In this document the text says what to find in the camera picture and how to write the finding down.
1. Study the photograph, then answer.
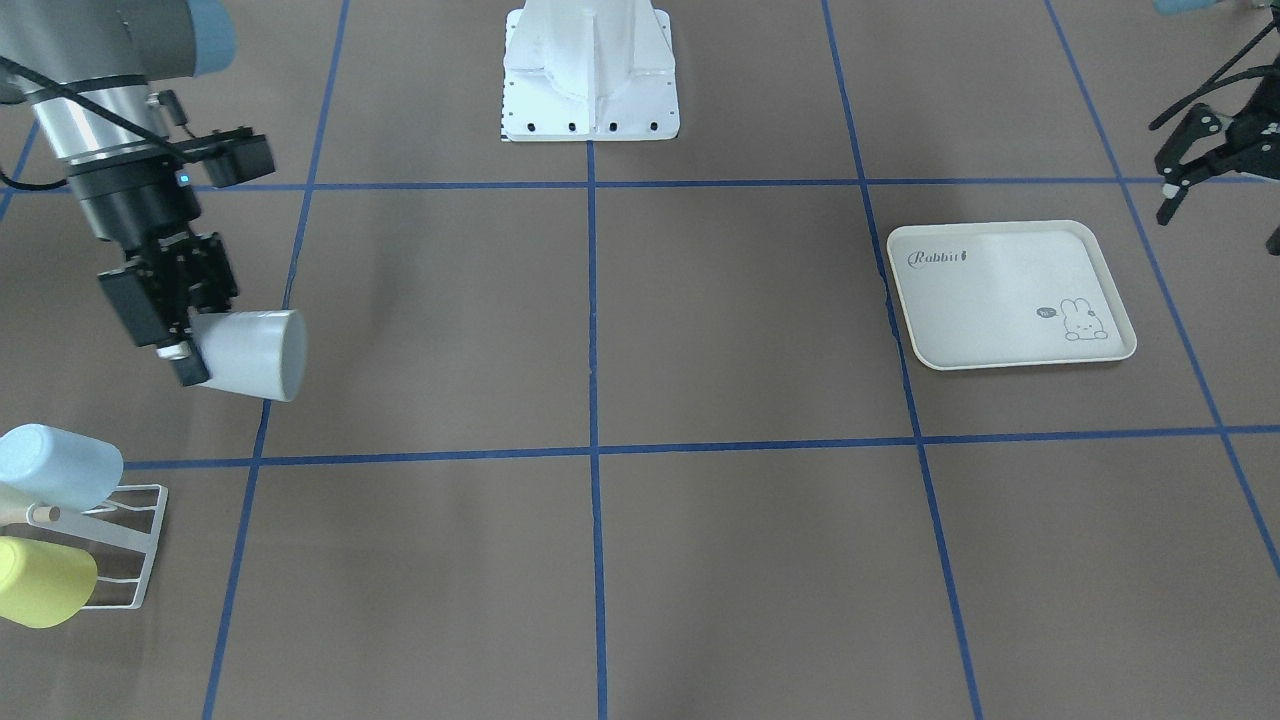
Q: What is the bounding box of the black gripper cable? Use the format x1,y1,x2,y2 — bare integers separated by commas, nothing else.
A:
0,55,191,191
1148,10,1280,131

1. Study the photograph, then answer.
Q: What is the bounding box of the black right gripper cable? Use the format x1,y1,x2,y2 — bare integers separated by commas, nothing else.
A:
0,55,191,191

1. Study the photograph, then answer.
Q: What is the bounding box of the white wire dish rack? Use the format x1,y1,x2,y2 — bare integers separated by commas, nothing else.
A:
1,484,170,610

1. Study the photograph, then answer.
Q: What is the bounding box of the yellow plastic cup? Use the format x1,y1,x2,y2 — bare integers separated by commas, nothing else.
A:
1,536,99,629

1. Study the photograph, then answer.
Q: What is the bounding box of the white cup tray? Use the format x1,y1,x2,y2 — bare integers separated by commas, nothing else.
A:
886,220,1138,372

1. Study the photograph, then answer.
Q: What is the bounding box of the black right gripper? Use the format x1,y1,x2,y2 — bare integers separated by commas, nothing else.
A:
72,160,239,387

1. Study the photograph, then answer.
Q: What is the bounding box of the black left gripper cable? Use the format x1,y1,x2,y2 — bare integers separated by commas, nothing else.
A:
1148,10,1280,131

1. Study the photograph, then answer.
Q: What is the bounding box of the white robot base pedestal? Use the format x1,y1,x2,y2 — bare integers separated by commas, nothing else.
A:
500,1,681,143

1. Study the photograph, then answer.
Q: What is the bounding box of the grey plastic cup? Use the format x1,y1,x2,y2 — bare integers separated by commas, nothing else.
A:
191,310,308,402

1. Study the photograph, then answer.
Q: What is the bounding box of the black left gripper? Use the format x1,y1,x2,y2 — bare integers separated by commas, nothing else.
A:
1155,77,1280,256

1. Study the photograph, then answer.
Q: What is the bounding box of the light blue cup back row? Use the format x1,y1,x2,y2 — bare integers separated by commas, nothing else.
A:
1,424,124,512

